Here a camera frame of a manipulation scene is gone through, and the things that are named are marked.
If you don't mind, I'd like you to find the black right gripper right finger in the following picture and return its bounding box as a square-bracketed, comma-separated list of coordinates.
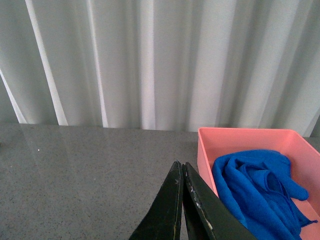
[182, 162, 256, 240]

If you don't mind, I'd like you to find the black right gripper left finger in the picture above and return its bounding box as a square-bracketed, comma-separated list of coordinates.
[130, 161, 184, 240]

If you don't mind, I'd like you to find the blue microfiber cloth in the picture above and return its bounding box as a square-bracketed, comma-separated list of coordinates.
[211, 149, 315, 240]

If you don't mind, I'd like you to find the pink plastic bin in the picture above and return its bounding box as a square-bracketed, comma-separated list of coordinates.
[197, 127, 320, 240]

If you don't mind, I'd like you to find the white pleated curtain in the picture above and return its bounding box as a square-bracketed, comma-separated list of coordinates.
[0, 0, 320, 137]

